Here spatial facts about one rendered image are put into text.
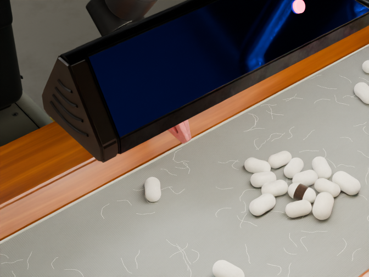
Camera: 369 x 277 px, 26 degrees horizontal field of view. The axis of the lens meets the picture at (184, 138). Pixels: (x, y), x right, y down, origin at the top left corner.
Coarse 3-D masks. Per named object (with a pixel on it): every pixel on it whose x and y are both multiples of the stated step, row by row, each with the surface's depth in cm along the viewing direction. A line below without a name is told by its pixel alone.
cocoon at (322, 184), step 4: (316, 180) 96; (320, 180) 96; (324, 180) 96; (328, 180) 96; (316, 184) 96; (320, 184) 96; (324, 184) 95; (328, 184) 95; (332, 184) 95; (336, 184) 95; (316, 188) 96; (320, 188) 96; (324, 188) 95; (328, 188) 95; (332, 188) 95; (336, 188) 95; (320, 192) 96; (328, 192) 95; (332, 192) 95; (336, 192) 95; (336, 196) 96
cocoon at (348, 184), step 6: (336, 174) 96; (342, 174) 96; (348, 174) 96; (336, 180) 96; (342, 180) 96; (348, 180) 95; (354, 180) 95; (342, 186) 96; (348, 186) 95; (354, 186) 95; (360, 186) 96; (348, 192) 96; (354, 192) 95
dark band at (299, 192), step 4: (300, 184) 95; (296, 188) 95; (300, 188) 95; (304, 188) 94; (296, 192) 95; (300, 192) 94; (304, 192) 94; (296, 196) 95; (300, 196) 94; (300, 200) 95
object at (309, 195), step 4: (292, 184) 95; (296, 184) 95; (288, 188) 96; (292, 188) 95; (308, 188) 95; (288, 192) 95; (292, 192) 95; (308, 192) 94; (312, 192) 94; (292, 196) 95; (304, 196) 94; (308, 196) 94; (312, 196) 94; (308, 200) 94; (312, 200) 94
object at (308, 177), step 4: (300, 172) 97; (304, 172) 97; (308, 172) 97; (312, 172) 97; (296, 176) 96; (300, 176) 96; (304, 176) 96; (308, 176) 96; (312, 176) 97; (316, 176) 97; (292, 180) 97; (296, 180) 96; (300, 180) 96; (304, 180) 96; (308, 180) 96; (312, 180) 97; (304, 184) 96; (308, 184) 97; (312, 184) 97
